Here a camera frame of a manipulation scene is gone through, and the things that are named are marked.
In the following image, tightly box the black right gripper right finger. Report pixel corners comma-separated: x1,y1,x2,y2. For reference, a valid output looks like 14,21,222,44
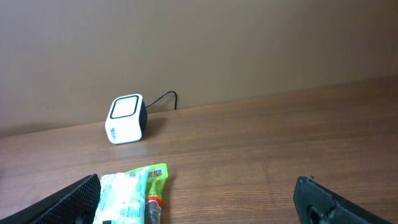
293,176,391,224

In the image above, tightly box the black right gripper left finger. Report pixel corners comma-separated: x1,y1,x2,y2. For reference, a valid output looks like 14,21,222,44
1,174,101,224

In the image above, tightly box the teal white tissue pack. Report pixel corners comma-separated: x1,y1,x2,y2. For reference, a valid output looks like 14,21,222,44
93,167,149,224

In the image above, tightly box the green snack bag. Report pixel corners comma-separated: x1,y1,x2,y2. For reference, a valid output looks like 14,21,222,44
126,163,168,224

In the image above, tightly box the white barcode scanner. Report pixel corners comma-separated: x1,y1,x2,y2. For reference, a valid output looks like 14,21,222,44
105,94,148,145

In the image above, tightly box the black scanner cable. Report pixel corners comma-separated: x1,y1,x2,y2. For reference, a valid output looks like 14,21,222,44
145,90,178,111

